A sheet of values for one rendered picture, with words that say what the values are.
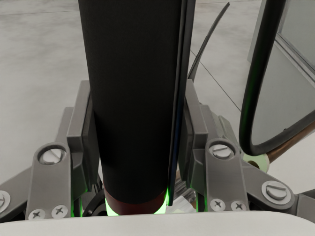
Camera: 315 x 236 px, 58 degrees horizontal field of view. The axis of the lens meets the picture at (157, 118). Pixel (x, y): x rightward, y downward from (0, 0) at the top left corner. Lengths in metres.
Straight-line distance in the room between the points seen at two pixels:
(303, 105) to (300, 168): 0.82
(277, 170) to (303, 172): 0.05
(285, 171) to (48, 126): 2.15
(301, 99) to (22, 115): 2.16
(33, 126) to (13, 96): 0.53
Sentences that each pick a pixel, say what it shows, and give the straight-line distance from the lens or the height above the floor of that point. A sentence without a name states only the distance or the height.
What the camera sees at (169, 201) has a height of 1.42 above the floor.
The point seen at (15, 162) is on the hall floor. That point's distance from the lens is 2.29.
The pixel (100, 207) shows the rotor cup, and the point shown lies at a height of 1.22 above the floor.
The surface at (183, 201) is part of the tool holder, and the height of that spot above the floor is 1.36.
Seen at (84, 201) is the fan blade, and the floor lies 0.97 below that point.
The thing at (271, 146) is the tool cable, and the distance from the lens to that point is 0.28.
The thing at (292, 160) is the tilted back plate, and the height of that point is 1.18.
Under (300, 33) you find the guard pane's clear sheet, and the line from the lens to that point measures 1.44.
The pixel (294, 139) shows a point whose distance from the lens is 0.32.
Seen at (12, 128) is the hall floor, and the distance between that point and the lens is 2.60.
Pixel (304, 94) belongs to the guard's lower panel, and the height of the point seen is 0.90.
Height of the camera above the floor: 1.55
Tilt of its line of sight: 39 degrees down
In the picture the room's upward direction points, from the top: 2 degrees clockwise
